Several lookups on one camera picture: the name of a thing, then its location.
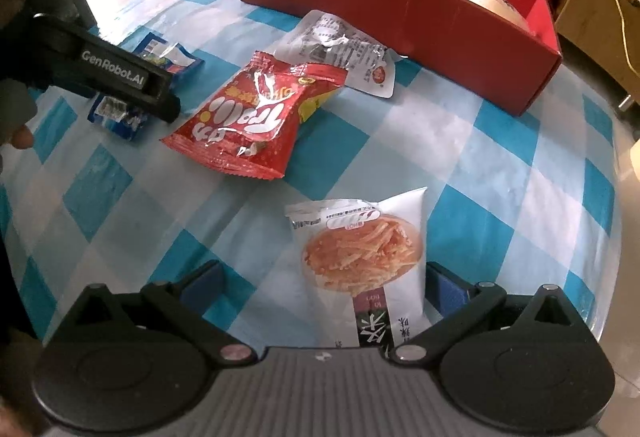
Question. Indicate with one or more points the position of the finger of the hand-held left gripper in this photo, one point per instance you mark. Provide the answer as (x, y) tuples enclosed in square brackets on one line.
[(115, 69)]

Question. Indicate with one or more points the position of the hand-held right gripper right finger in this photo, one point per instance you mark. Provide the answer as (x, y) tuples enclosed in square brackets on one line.
[(447, 287)]

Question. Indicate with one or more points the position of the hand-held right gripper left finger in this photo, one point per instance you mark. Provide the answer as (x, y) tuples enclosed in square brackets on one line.
[(200, 289)]

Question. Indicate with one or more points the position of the blue snack packet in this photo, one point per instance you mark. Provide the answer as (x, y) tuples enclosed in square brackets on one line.
[(167, 57)]

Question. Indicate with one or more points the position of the white noodle snack packet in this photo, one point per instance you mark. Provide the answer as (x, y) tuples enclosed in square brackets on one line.
[(360, 252)]

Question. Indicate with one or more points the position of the clear round cake packet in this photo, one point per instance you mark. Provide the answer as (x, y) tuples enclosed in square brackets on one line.
[(492, 2)]

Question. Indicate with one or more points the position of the person's left hand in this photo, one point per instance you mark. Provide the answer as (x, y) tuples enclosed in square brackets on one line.
[(20, 137)]

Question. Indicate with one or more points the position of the red snack packet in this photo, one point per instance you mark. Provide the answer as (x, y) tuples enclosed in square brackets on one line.
[(250, 122)]

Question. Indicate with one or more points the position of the silver white snack packet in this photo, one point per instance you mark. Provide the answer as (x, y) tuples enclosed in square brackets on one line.
[(345, 52)]

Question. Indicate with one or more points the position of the wooden tv cabinet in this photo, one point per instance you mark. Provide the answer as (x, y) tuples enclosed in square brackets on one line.
[(590, 27)]

